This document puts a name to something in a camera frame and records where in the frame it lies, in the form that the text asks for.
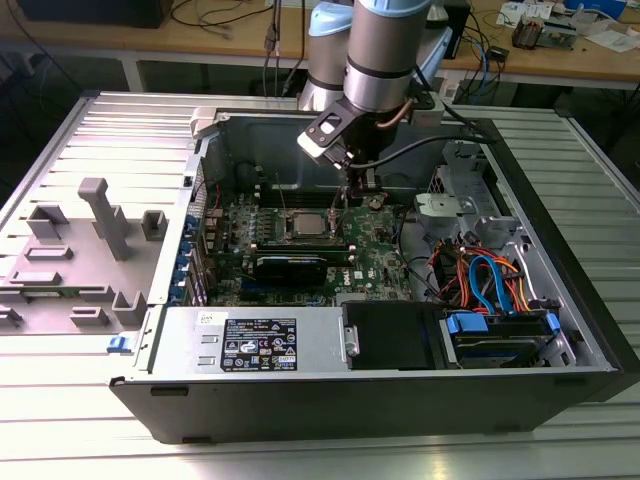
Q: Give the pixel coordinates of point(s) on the thin metal locking lever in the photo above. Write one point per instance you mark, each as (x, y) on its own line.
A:
(281, 192)

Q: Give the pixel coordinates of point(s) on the silver CPU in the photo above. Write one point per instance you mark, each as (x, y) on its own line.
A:
(307, 224)

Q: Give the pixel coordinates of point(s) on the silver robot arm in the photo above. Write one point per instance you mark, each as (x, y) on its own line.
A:
(380, 60)

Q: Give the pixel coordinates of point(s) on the black RAM slot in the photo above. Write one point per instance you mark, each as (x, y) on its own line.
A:
(300, 191)
(310, 200)

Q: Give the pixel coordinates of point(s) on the CPU socket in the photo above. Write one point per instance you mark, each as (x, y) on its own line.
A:
(288, 225)

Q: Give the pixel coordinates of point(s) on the black expansion slot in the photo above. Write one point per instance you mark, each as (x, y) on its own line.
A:
(280, 296)

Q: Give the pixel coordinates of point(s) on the round coin cell battery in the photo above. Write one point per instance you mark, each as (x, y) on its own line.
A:
(376, 203)

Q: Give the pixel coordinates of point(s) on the green motherboard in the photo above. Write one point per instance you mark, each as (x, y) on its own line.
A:
(370, 240)

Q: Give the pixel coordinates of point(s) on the silver metal disk bay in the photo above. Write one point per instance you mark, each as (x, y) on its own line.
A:
(450, 210)

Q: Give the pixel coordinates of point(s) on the black RAM stick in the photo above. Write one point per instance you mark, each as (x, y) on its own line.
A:
(300, 247)

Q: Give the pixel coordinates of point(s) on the black upright box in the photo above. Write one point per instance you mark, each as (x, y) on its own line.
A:
(461, 30)

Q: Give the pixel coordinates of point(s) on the small black box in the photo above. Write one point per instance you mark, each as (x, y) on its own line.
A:
(498, 54)

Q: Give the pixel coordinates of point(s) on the black graphics card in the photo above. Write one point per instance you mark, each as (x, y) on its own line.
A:
(290, 270)

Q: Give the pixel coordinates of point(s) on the finned metal heatsink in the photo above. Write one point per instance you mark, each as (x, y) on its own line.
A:
(527, 32)

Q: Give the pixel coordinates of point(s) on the wooden desk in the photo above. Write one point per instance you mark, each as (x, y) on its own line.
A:
(550, 65)

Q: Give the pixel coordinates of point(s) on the white printed carton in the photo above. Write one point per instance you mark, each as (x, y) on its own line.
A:
(525, 12)

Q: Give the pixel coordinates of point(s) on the blue card clip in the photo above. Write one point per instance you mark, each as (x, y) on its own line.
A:
(190, 227)
(185, 249)
(176, 292)
(181, 270)

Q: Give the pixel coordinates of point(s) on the hard disk in blue carrier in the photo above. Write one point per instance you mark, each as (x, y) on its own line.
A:
(467, 322)

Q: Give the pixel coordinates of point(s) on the grey electronic device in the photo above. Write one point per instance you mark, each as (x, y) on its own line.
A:
(560, 35)

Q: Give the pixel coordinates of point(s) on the white paper sheets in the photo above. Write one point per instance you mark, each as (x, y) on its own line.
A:
(612, 41)

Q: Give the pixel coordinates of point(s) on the black PC case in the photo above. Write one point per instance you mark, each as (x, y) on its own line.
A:
(300, 410)

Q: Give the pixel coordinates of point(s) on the silver power supply unit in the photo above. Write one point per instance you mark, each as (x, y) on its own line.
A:
(180, 345)

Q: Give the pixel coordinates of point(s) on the black computer box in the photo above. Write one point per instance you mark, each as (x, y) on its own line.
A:
(95, 12)

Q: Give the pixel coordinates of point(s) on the blue case latch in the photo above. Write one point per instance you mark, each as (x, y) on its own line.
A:
(119, 344)

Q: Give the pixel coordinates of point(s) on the grey parts rack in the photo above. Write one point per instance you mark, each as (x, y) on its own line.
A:
(75, 280)

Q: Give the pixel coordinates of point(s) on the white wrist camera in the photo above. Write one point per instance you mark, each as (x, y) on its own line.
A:
(320, 137)

